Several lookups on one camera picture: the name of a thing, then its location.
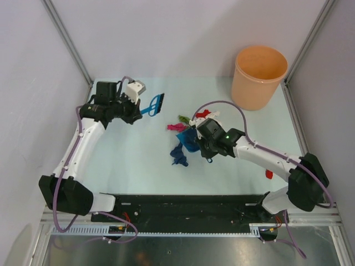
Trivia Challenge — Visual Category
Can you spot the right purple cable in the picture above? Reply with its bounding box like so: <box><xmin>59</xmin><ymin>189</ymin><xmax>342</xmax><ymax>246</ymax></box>
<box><xmin>194</xmin><ymin>100</ymin><xmax>336</xmax><ymax>258</ymax></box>

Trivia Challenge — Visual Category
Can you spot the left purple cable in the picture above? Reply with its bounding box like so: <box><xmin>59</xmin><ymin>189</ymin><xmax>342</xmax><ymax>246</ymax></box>
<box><xmin>51</xmin><ymin>75</ymin><xmax>139</xmax><ymax>250</ymax></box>

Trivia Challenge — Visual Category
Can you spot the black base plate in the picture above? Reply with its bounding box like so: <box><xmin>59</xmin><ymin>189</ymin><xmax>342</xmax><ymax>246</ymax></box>
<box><xmin>91</xmin><ymin>195</ymin><xmax>283</xmax><ymax>235</ymax></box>

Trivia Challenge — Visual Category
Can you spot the blue plastic dustpan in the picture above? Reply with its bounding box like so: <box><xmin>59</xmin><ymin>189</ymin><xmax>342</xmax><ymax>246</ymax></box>
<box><xmin>176</xmin><ymin>128</ymin><xmax>200</xmax><ymax>153</ymax></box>

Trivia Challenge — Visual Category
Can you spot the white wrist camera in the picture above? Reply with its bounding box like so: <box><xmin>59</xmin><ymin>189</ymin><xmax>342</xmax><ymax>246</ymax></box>
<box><xmin>189</xmin><ymin>117</ymin><xmax>209</xmax><ymax>129</ymax></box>
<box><xmin>125</xmin><ymin>80</ymin><xmax>146</xmax><ymax>104</ymax></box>

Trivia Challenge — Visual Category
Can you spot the red paper scrap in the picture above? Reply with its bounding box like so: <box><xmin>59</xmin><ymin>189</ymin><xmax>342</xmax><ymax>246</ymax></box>
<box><xmin>195</xmin><ymin>109</ymin><xmax>211</xmax><ymax>118</ymax></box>
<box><xmin>265</xmin><ymin>170</ymin><xmax>273</xmax><ymax>180</ymax></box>

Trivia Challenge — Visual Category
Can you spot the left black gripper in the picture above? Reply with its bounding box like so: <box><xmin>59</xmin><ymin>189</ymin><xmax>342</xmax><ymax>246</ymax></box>
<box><xmin>110</xmin><ymin>93</ymin><xmax>143</xmax><ymax>125</ymax></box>

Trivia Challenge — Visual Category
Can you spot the blue hand brush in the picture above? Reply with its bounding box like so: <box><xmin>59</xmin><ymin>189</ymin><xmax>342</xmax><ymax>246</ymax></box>
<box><xmin>140</xmin><ymin>93</ymin><xmax>165</xmax><ymax>117</ymax></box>

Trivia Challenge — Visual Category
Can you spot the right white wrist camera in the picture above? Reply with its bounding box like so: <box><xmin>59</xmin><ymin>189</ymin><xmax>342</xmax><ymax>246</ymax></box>
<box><xmin>189</xmin><ymin>117</ymin><xmax>209</xmax><ymax>129</ymax></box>

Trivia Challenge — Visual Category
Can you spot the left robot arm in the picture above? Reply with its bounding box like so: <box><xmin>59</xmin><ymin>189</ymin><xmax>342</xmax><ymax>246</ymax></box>
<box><xmin>39</xmin><ymin>79</ymin><xmax>145</xmax><ymax>222</ymax></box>

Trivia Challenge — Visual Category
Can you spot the purple cable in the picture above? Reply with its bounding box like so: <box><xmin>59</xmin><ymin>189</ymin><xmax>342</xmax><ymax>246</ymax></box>
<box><xmin>51</xmin><ymin>75</ymin><xmax>139</xmax><ymax>250</ymax></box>
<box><xmin>194</xmin><ymin>100</ymin><xmax>336</xmax><ymax>258</ymax></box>

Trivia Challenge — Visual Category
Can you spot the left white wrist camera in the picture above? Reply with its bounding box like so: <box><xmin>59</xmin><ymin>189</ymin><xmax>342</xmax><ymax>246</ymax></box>
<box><xmin>125</xmin><ymin>80</ymin><xmax>146</xmax><ymax>104</ymax></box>

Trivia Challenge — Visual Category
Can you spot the orange plastic bucket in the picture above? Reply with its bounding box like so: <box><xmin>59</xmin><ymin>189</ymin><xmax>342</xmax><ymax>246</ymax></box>
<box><xmin>231</xmin><ymin>45</ymin><xmax>288</xmax><ymax>111</ymax></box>

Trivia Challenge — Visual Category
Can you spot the grey cable duct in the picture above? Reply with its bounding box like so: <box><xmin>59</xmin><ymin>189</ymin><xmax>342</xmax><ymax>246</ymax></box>
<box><xmin>47</xmin><ymin>223</ymin><xmax>261</xmax><ymax>239</ymax></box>

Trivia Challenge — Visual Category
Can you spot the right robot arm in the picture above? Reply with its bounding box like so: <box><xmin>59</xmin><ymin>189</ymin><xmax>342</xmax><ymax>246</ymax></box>
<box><xmin>192</xmin><ymin>118</ymin><xmax>329</xmax><ymax>222</ymax></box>

